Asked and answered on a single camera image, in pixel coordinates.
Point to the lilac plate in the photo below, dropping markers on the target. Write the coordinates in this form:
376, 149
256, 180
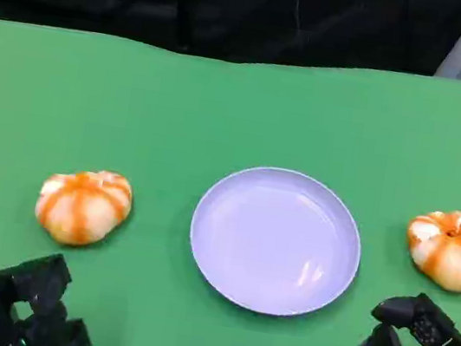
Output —
275, 241

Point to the orange and white bread roll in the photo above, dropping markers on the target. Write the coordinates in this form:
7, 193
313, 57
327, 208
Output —
453, 251
83, 206

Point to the black backdrop curtain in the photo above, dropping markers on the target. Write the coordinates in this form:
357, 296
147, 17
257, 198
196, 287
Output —
213, 3

